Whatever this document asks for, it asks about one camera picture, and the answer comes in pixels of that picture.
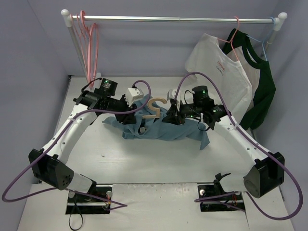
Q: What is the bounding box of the white clothes rack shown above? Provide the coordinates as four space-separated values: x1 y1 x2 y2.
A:
61 9 288 75

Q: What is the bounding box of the pink hanger with white shirt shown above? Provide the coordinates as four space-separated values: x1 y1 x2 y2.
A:
216 15 241 63

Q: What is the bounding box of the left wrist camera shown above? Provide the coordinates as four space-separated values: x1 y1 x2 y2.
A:
124 88 144 107

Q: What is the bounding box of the purple cable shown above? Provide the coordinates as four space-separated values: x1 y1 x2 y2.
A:
1 80 152 212
174 72 303 220

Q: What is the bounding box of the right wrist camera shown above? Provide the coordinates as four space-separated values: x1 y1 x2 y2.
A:
167 89 181 111

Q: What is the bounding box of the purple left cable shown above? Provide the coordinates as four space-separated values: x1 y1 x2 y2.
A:
1 80 152 212

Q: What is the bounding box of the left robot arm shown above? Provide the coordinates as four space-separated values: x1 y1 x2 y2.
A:
28 78 144 202

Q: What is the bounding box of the green and white shirt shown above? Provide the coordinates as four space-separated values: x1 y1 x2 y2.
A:
222 28 276 130

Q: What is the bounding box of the pink hanger bundle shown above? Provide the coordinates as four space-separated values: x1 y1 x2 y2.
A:
70 10 99 89

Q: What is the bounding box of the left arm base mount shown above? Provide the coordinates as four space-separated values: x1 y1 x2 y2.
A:
65 185 113 215

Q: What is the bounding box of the tan wooden hanger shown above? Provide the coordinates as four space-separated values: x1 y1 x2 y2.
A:
142 97 167 119

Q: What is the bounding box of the teal blue t shirt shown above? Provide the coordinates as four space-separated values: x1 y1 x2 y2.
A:
102 106 210 150

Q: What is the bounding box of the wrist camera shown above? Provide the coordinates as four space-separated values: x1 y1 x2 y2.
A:
124 88 144 107
167 89 181 111

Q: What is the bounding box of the blue hanger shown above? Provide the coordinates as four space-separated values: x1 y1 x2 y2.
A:
246 17 276 61

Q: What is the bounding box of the black cable loop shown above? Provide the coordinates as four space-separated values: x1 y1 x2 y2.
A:
68 202 84 231

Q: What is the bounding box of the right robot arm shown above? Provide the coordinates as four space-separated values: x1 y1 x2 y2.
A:
162 86 285 198

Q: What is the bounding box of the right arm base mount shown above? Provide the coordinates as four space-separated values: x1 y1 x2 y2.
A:
197 183 245 212

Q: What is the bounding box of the white t shirt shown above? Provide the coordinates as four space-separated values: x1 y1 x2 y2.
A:
185 33 253 122

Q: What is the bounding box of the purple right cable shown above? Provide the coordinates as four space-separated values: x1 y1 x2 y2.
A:
174 72 303 220

